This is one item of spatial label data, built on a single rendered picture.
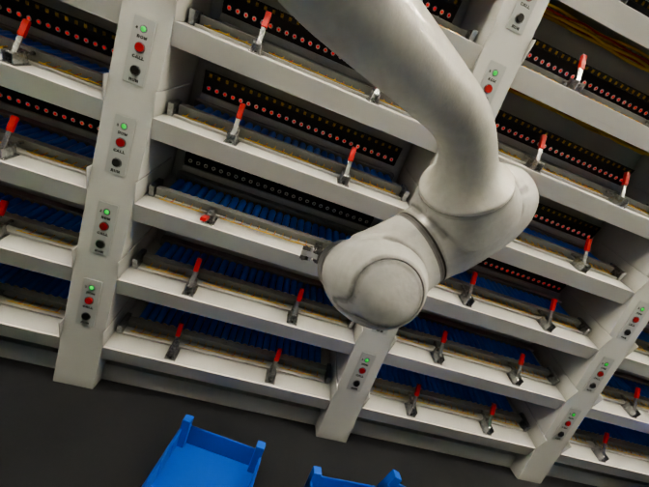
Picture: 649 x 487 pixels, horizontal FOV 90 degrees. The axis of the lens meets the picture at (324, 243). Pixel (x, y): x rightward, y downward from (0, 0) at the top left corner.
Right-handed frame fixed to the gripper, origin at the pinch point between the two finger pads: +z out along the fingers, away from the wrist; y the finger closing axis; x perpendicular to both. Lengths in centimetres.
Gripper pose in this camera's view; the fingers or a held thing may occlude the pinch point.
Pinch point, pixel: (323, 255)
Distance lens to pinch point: 72.4
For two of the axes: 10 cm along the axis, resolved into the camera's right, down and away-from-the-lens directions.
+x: 3.1, -9.5, 0.1
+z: -1.7, -0.5, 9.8
